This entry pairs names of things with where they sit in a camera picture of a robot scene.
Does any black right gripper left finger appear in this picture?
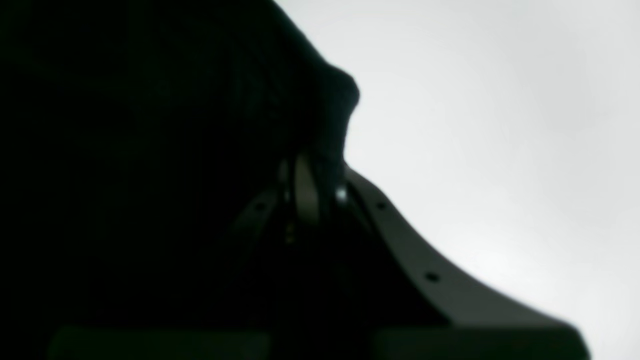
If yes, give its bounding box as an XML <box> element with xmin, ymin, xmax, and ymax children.
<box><xmin>220</xmin><ymin>155</ymin><xmax>320</xmax><ymax>281</ymax></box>

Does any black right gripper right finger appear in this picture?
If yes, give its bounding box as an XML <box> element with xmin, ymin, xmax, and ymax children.
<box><xmin>336</xmin><ymin>165</ymin><xmax>591</xmax><ymax>360</ymax></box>

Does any black t-shirt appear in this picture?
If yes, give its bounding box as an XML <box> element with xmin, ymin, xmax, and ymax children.
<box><xmin>0</xmin><ymin>0</ymin><xmax>361</xmax><ymax>360</ymax></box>

